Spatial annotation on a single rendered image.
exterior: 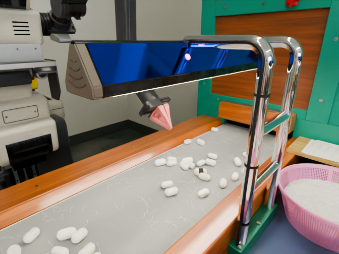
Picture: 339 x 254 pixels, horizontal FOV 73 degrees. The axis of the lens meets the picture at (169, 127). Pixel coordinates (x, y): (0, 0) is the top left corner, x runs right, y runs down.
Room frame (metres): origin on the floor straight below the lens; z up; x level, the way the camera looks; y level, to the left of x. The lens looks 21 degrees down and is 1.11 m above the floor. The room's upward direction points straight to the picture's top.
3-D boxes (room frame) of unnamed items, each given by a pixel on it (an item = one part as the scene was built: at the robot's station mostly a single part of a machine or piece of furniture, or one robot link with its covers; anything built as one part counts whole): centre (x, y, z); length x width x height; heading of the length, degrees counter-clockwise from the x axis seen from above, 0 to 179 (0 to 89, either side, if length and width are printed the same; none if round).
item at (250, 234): (0.47, -0.14, 0.90); 0.20 x 0.19 x 0.45; 137
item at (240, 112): (0.89, -0.35, 0.83); 0.30 x 0.06 x 0.07; 47
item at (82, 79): (0.53, -0.09, 1.08); 0.62 x 0.08 x 0.07; 137
